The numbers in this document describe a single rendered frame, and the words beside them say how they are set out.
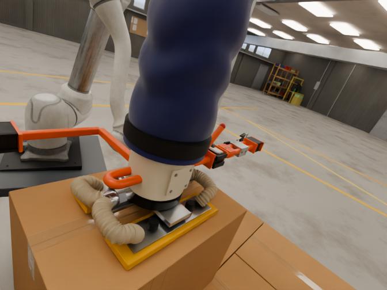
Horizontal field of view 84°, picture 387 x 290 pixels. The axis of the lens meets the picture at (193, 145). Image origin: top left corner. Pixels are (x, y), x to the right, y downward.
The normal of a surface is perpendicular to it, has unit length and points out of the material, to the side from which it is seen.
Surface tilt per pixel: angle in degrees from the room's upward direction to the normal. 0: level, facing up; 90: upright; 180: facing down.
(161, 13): 79
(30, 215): 0
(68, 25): 90
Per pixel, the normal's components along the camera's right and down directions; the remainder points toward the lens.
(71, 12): 0.45, 0.47
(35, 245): 0.29, -0.88
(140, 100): -0.59, -0.17
